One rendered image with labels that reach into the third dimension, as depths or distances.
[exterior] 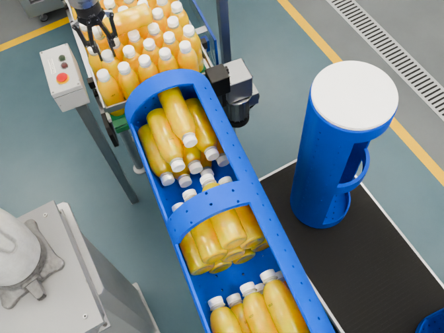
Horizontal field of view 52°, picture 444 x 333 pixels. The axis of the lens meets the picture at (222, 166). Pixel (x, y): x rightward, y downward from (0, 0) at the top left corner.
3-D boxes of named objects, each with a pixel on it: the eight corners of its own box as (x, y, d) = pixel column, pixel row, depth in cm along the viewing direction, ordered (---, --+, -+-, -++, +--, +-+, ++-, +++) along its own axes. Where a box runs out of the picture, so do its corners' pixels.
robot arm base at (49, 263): (14, 324, 115) (4, 320, 111) (-25, 260, 124) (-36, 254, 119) (74, 276, 120) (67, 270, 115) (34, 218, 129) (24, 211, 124)
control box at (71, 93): (62, 112, 155) (50, 94, 146) (50, 71, 164) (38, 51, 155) (90, 102, 156) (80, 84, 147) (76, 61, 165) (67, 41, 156)
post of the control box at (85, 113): (132, 205, 247) (65, 92, 159) (129, 198, 249) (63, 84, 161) (139, 201, 248) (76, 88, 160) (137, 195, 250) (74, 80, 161)
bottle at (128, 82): (143, 111, 166) (131, 78, 149) (125, 108, 167) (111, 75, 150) (148, 96, 169) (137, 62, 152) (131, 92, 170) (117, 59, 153)
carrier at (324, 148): (285, 222, 222) (343, 234, 217) (302, 123, 145) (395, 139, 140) (295, 171, 234) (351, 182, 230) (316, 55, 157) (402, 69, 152)
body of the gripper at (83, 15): (73, 13, 129) (84, 36, 137) (102, 4, 130) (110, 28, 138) (67, -4, 132) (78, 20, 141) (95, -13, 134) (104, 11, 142)
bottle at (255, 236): (267, 241, 122) (240, 184, 130) (263, 234, 116) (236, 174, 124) (243, 252, 122) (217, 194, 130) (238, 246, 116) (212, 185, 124)
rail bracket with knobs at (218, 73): (209, 102, 166) (206, 84, 157) (201, 88, 169) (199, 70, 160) (234, 93, 167) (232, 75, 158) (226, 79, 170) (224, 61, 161)
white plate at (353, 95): (304, 120, 144) (304, 122, 145) (394, 136, 139) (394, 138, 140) (318, 54, 156) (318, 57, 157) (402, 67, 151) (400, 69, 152)
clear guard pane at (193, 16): (221, 112, 217) (214, 40, 174) (168, 6, 252) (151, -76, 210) (222, 111, 217) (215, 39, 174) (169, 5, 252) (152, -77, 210)
